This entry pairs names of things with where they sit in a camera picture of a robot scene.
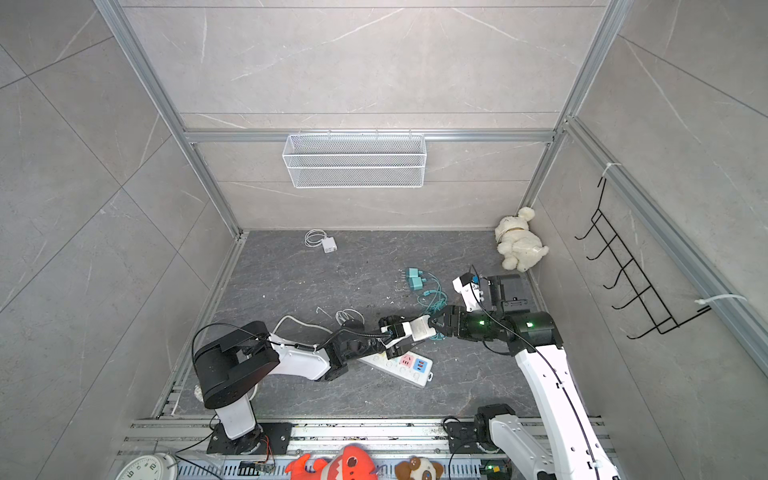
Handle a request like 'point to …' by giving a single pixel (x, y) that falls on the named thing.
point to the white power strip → (415, 368)
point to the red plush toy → (350, 463)
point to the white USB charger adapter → (419, 328)
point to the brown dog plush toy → (418, 469)
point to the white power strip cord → (301, 323)
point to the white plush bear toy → (520, 247)
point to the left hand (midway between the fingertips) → (419, 322)
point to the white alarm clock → (155, 466)
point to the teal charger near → (416, 283)
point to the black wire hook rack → (659, 318)
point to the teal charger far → (413, 272)
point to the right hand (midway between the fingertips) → (439, 320)
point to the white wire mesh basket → (356, 161)
